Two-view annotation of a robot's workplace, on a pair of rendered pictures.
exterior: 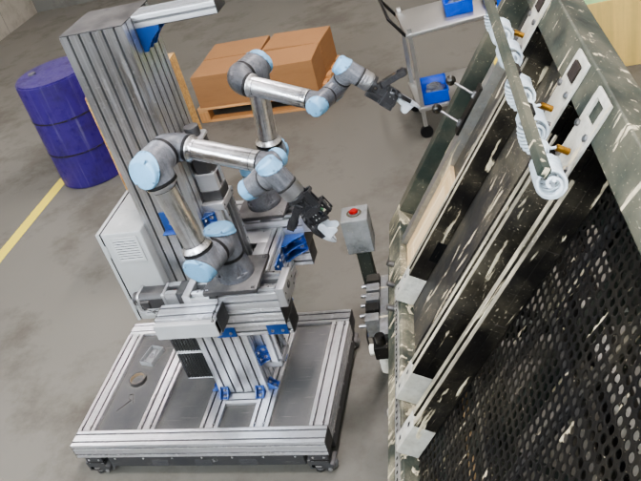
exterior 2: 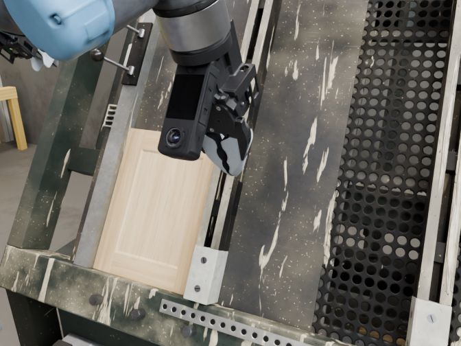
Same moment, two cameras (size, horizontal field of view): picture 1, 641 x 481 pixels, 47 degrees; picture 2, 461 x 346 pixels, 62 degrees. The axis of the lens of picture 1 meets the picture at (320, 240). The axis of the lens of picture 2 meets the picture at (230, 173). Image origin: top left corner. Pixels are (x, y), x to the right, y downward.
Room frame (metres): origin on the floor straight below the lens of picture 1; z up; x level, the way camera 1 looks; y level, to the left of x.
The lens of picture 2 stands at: (1.94, 0.47, 1.52)
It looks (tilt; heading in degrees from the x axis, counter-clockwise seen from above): 21 degrees down; 279
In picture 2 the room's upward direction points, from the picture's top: straight up
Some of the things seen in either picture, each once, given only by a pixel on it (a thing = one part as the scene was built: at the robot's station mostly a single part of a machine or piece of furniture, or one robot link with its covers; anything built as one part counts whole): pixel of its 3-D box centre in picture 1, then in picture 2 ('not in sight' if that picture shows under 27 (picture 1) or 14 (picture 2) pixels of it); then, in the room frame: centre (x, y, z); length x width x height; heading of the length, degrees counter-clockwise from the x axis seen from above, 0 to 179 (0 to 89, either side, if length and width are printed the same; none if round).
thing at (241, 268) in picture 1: (232, 262); not in sight; (2.40, 0.35, 1.09); 0.15 x 0.15 x 0.10
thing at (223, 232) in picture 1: (221, 240); not in sight; (2.40, 0.36, 1.20); 0.13 x 0.12 x 0.14; 147
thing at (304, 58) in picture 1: (267, 73); not in sight; (6.55, 0.03, 0.22); 1.27 x 0.92 x 0.44; 74
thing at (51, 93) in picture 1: (98, 101); not in sight; (6.38, 1.53, 0.48); 1.34 x 0.79 x 0.95; 163
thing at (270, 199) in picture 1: (261, 193); not in sight; (2.87, 0.19, 1.09); 0.15 x 0.15 x 0.10
